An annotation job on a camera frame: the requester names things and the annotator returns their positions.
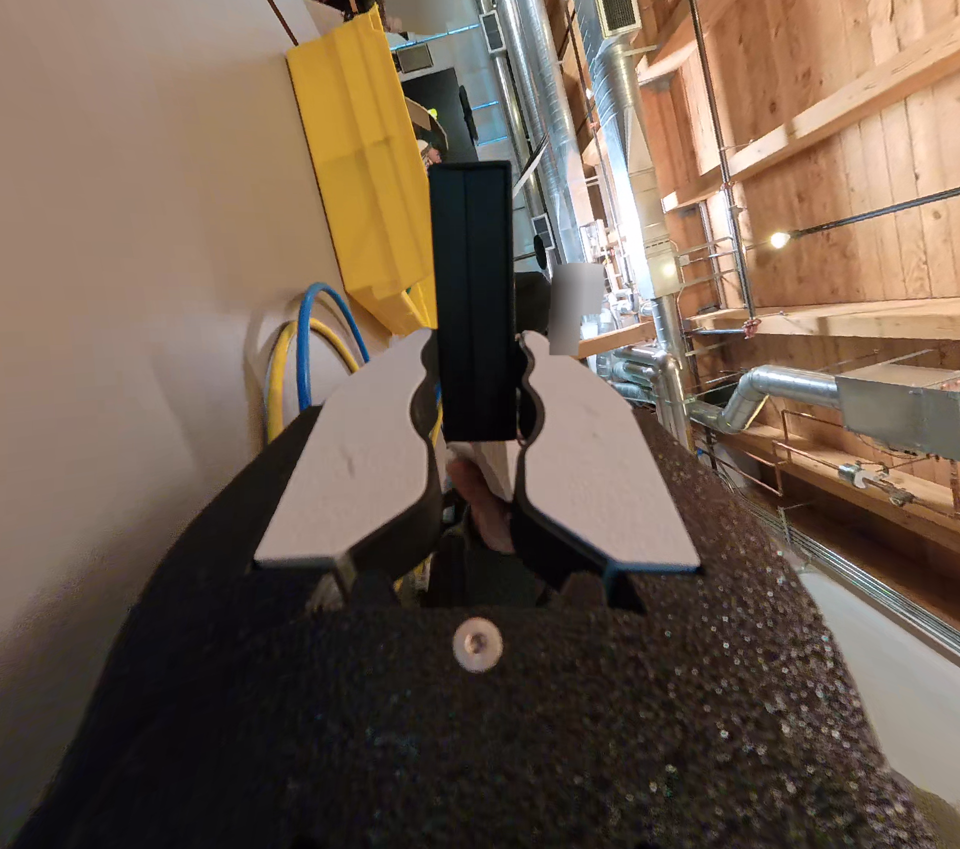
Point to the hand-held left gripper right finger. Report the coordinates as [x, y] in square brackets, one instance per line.
[600, 481]

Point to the black network switch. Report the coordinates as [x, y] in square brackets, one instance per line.
[472, 309]

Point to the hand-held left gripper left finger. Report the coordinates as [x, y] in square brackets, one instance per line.
[352, 474]

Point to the slim silver ventilation duct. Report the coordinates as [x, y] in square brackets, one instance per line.
[525, 39]

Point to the large silver ventilation duct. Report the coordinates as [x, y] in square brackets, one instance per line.
[615, 84]

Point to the metal pipe fitting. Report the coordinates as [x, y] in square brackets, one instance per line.
[862, 475]

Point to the spotlight on black rail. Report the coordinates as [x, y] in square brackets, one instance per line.
[780, 238]

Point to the black flat panel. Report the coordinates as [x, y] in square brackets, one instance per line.
[442, 114]

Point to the yellow plastic bin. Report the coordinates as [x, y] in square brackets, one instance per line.
[352, 151]

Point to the person's right hand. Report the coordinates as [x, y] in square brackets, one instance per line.
[484, 511]

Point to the silver elbow duct with box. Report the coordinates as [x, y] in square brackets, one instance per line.
[787, 384]

